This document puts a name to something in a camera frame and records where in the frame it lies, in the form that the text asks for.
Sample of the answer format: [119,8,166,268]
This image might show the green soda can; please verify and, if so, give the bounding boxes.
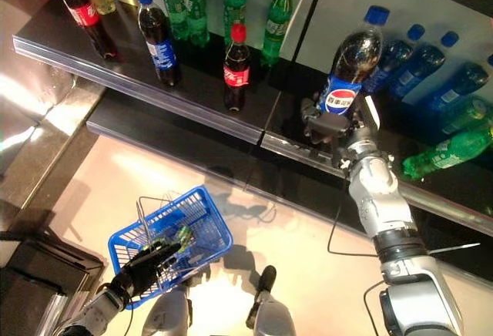
[438,96,490,136]

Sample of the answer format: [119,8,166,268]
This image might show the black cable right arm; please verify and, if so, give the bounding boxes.
[326,180,386,336]

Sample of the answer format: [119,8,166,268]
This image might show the blue plastic shopping basket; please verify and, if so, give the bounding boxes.
[107,185,234,311]

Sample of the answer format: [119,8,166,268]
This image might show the thin grey antenna rod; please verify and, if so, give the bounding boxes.
[428,241,481,256]

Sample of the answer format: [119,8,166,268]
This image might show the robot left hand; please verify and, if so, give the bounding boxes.
[111,241,182,302]

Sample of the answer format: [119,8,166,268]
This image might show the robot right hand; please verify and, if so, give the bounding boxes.
[301,95,381,148]

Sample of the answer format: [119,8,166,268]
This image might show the silver robot right leg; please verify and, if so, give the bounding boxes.
[245,264,298,336]

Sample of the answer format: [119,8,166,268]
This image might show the Coca-Cola bottle red cap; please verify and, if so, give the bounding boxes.
[51,0,119,61]
[223,22,252,113]

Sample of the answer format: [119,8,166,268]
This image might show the black shelf board clear rail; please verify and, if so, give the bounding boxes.
[86,88,267,198]
[12,0,279,147]
[244,146,493,275]
[260,58,493,239]

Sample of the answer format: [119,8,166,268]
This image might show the Pepsi cola bottle blue cap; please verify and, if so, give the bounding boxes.
[136,0,183,87]
[361,23,425,96]
[421,53,493,116]
[314,4,391,121]
[387,31,460,102]

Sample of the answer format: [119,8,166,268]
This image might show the black cabinet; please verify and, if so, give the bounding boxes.
[0,230,106,336]

